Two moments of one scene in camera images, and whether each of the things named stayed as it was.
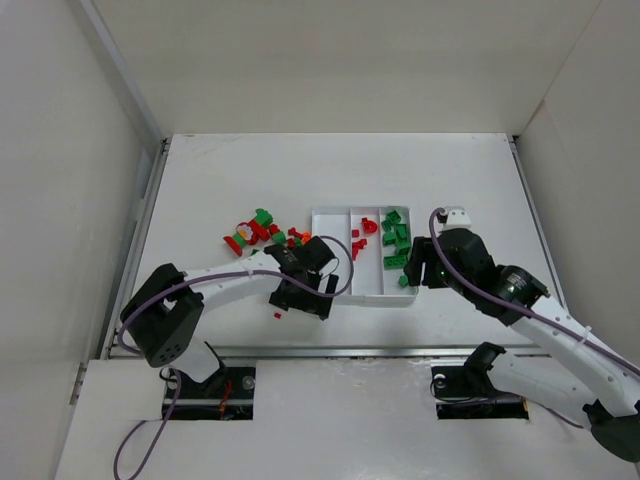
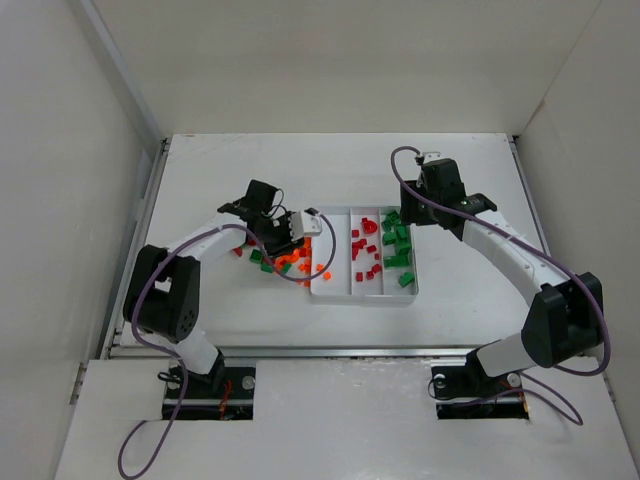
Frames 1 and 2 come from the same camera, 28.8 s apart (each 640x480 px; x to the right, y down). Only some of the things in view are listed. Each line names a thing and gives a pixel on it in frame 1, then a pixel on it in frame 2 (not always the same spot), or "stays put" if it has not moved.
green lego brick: [392, 218] stays put
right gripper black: [426, 262] -> [415, 211]
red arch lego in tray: [369, 226] stays put
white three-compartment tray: [371, 249] stays put
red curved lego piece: [356, 245] stays put
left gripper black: [300, 301] -> [279, 235]
